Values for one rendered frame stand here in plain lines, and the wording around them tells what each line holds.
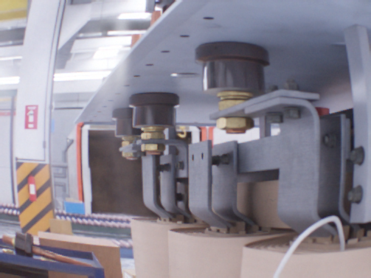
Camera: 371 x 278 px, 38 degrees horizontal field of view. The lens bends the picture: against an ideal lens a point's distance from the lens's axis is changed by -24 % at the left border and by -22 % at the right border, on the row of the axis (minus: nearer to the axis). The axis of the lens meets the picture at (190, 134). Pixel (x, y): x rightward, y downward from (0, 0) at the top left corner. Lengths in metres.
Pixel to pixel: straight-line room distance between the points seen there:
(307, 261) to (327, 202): 0.13
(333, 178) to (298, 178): 0.05
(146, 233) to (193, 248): 0.43
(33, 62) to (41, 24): 0.84
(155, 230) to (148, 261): 0.10
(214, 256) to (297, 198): 0.33
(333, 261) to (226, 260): 0.43
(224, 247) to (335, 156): 0.35
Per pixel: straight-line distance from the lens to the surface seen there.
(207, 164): 1.13
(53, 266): 1.72
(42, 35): 11.75
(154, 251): 1.49
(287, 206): 0.79
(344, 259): 0.63
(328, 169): 0.77
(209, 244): 1.06
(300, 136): 0.76
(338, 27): 0.76
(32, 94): 11.51
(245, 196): 1.24
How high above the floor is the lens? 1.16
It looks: 4 degrees up
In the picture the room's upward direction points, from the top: straight up
